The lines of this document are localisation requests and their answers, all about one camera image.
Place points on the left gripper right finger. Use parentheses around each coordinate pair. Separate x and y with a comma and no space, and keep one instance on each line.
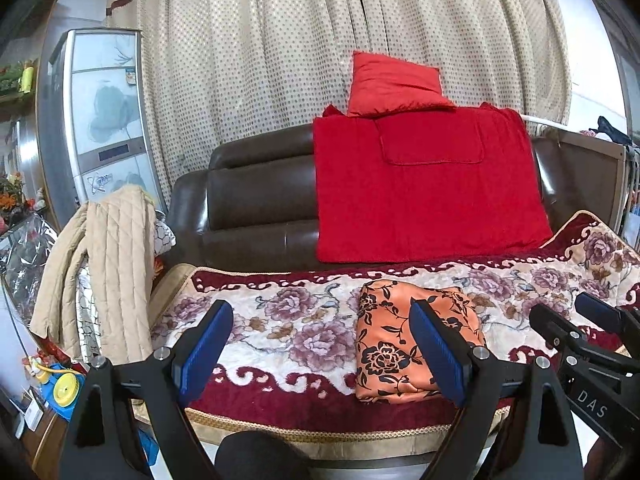
(513,420)

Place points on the beige quilted jacket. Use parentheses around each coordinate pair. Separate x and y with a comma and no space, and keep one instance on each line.
(116,237)

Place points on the large red cushion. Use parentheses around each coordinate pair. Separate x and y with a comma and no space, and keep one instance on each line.
(425,186)

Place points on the blue yellow toy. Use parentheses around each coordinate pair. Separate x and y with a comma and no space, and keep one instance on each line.
(55,385)

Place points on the dark brown leather sofa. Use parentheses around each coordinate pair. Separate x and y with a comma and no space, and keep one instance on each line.
(252,210)

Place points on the beige dotted curtain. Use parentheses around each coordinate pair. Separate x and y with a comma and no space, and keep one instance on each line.
(215,71)

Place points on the orange floral blouse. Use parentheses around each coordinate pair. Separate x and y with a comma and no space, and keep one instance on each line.
(390,366)

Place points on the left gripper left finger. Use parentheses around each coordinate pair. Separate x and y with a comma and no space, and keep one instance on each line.
(102,439)

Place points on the glass display cabinet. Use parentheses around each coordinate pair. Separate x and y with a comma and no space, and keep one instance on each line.
(26,237)

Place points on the white floral refrigerator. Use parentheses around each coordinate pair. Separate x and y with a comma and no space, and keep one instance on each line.
(92,128)

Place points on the floral plush sofa blanket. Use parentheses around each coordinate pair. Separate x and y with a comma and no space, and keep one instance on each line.
(289,364)

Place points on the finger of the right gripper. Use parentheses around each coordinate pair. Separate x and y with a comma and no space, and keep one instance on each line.
(623,323)
(567,339)

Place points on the wooden side cabinet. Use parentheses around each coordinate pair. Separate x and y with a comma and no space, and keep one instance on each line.
(578,172)

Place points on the small red pillow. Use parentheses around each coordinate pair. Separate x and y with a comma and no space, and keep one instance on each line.
(382,85)

